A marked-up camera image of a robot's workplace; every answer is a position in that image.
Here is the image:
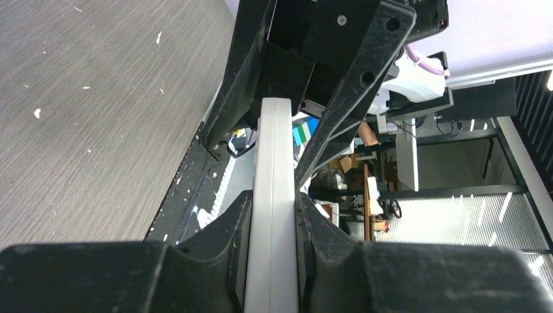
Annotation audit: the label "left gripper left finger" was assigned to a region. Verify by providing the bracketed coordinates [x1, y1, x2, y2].
[1, 190, 253, 312]

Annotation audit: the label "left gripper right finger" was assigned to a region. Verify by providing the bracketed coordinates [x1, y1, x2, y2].
[295, 192, 552, 312]

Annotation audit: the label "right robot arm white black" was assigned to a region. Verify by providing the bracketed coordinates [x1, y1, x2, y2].
[200, 1, 453, 190]

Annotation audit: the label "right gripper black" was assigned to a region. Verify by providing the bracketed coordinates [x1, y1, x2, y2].
[202, 0, 449, 186]

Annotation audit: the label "stacked blue green toy bricks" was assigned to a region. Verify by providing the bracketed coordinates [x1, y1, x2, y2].
[292, 116, 319, 146]

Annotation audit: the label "white remote with dark buttons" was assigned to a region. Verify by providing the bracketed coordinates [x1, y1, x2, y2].
[244, 98, 299, 312]

